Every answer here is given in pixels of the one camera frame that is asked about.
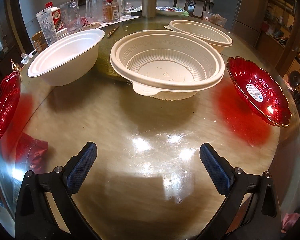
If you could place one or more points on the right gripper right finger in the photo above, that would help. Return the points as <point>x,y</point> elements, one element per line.
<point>251,207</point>

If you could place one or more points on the small red scalloped plate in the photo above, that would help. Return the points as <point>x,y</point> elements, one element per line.
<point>262,93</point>

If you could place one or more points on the gold pen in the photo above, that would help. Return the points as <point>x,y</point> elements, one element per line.
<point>113,31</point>

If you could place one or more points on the peanut butter jar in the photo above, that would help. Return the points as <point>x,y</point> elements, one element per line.
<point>39,42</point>

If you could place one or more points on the red snack packet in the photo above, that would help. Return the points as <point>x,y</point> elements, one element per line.
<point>30,154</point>

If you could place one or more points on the white lotion bottle red cap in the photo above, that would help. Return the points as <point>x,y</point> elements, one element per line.
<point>50,20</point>

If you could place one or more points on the clear plastic food container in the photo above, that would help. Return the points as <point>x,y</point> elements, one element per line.
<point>216,19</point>

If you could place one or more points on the refrigerator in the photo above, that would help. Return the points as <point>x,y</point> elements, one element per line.
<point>244,17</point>

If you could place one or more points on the white foam bowl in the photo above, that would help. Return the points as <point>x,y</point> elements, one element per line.
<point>68,59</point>

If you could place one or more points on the clear glass pitcher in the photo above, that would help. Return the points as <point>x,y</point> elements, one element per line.
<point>71,17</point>

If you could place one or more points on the gold glitter round mat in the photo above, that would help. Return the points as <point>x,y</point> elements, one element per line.
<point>102,64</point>

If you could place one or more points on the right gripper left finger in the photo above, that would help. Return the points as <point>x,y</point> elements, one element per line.
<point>34,218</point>

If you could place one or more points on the book on tray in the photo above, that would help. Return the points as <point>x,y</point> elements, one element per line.
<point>90,26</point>

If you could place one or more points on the small brass bell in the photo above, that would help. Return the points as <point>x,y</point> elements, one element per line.
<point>16,69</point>

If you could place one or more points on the clear plastic bag of jars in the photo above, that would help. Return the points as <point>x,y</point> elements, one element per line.
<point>104,11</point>

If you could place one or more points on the large red scalloped plate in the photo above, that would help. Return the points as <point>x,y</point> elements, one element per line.
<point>9,98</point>

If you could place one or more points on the cream plastic bowl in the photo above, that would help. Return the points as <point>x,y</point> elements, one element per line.
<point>167,65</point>
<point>213,36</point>

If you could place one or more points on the blue white food plate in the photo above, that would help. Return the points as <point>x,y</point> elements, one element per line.
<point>169,11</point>

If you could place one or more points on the small white jar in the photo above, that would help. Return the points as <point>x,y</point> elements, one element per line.
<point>62,33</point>

